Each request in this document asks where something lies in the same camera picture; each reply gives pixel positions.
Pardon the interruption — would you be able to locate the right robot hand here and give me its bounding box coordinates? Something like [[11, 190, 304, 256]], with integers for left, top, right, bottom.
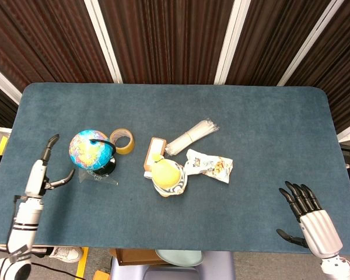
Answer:
[[276, 181, 344, 260]]

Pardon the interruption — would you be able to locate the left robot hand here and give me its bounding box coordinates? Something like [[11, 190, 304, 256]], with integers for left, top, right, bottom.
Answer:
[[24, 134, 76, 198]]

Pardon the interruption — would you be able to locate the small colourful desk globe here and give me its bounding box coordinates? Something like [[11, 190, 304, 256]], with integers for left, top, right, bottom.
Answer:
[[68, 129, 117, 177]]

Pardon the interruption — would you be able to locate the white sneaker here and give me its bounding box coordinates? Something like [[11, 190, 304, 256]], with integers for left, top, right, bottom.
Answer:
[[48, 246, 84, 264]]

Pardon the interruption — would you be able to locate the yellowish packing tape roll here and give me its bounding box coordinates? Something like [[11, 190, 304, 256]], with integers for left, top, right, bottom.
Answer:
[[109, 128, 136, 155]]

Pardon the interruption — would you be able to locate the blue felt table cover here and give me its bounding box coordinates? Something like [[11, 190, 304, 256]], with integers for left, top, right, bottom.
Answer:
[[0, 82, 350, 255]]

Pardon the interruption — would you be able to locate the lilac plastic stool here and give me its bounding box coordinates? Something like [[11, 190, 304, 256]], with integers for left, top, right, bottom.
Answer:
[[109, 250, 236, 280]]

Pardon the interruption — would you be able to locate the orange box white top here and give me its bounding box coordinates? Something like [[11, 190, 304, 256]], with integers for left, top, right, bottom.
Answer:
[[144, 137, 167, 170]]

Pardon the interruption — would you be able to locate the brown wooden board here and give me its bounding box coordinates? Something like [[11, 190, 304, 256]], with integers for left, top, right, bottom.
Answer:
[[109, 248, 167, 267]]

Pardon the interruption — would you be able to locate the white snack bag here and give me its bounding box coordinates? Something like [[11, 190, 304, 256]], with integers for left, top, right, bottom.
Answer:
[[184, 148, 234, 185]]

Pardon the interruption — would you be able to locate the yellow plush toy striped scarf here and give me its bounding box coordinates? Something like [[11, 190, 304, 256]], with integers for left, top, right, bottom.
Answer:
[[149, 153, 189, 200]]

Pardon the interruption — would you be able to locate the pale blue plate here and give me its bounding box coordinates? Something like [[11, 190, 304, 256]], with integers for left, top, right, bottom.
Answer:
[[155, 249, 204, 268]]

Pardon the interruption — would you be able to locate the bundle of clear wrapped straws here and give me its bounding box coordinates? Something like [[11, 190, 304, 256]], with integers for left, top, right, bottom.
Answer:
[[164, 117, 221, 155]]

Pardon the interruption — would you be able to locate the black floor cable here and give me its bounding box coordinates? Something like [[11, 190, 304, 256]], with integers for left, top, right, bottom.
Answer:
[[31, 261, 80, 280]]

